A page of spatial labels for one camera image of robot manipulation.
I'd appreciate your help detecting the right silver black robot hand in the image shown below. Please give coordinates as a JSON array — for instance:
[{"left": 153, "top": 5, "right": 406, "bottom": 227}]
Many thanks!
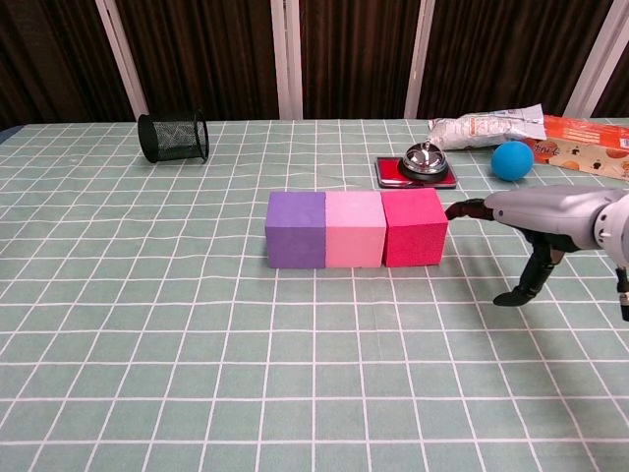
[{"left": 444, "top": 186, "right": 625, "bottom": 309}]

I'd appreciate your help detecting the magenta foam cube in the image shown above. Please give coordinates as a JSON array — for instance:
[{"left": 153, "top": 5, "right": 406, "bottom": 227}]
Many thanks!
[{"left": 380, "top": 187, "right": 449, "bottom": 268}]

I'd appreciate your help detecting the purple foam cube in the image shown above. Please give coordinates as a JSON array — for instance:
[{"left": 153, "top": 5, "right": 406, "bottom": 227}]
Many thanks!
[{"left": 264, "top": 191, "right": 328, "bottom": 269}]

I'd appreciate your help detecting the blue ball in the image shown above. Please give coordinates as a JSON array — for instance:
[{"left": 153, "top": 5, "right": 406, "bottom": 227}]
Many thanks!
[{"left": 490, "top": 141, "right": 536, "bottom": 182}]

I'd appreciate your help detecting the orange cardboard box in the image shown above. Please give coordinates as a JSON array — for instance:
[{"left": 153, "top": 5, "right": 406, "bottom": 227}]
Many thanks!
[{"left": 520, "top": 115, "right": 629, "bottom": 184}]

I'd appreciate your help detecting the white snack bag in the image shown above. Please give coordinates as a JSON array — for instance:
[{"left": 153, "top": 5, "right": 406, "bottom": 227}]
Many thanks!
[{"left": 426, "top": 102, "right": 547, "bottom": 151}]

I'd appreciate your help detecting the silver call bell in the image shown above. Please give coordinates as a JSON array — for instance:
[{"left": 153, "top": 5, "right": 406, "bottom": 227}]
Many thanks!
[{"left": 397, "top": 139, "right": 448, "bottom": 179}]

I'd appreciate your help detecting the red flat case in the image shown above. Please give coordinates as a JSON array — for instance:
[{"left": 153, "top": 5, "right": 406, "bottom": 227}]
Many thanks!
[{"left": 375, "top": 155, "right": 459, "bottom": 191}]

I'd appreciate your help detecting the light pink foam cube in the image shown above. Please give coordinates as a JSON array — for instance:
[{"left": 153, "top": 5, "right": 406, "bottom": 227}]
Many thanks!
[{"left": 323, "top": 190, "right": 387, "bottom": 269}]

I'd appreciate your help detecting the green checked tablecloth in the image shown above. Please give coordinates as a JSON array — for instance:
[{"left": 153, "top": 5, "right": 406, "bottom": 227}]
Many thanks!
[{"left": 0, "top": 117, "right": 629, "bottom": 472}]

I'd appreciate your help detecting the black mesh pen holder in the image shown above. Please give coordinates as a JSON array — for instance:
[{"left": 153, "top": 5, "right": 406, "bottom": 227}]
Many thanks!
[{"left": 137, "top": 108, "right": 211, "bottom": 164}]

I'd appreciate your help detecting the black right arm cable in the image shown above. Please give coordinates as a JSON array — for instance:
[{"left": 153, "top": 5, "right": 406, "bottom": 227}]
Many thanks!
[{"left": 613, "top": 265, "right": 629, "bottom": 324}]

